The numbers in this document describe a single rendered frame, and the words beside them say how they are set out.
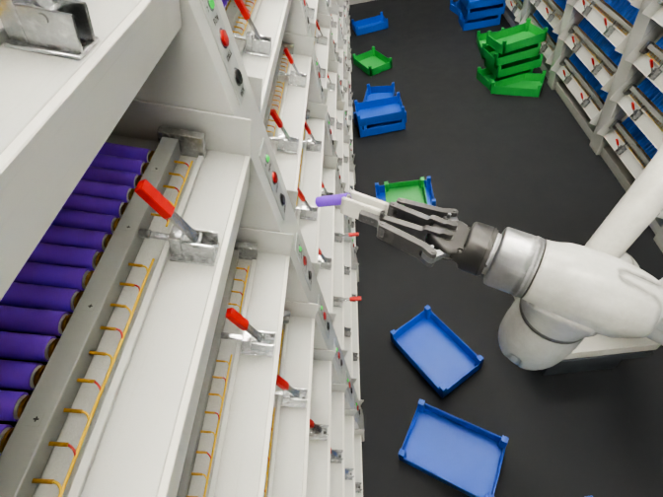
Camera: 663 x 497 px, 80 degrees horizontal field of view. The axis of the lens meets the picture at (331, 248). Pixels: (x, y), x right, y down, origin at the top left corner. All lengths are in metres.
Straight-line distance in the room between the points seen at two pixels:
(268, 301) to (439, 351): 1.19
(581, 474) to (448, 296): 0.76
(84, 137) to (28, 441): 0.18
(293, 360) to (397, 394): 0.93
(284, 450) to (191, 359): 0.38
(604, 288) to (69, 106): 0.56
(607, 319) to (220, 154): 0.52
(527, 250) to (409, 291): 1.29
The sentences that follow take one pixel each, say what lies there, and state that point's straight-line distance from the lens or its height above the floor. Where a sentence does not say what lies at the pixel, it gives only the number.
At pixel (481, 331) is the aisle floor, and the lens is 1.76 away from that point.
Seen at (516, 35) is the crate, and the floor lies 0.24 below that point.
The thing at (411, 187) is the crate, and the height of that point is 0.11.
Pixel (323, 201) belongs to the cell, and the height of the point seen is 1.08.
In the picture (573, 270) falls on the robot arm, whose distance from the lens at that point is 0.59.
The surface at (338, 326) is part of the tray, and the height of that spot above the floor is 0.49.
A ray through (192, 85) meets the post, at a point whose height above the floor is 1.35.
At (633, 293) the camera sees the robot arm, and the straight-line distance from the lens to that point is 0.61.
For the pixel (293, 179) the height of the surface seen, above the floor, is 1.07.
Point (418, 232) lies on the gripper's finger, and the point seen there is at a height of 1.08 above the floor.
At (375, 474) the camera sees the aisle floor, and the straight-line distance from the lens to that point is 1.56.
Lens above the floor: 1.53
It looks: 48 degrees down
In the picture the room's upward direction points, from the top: 15 degrees counter-clockwise
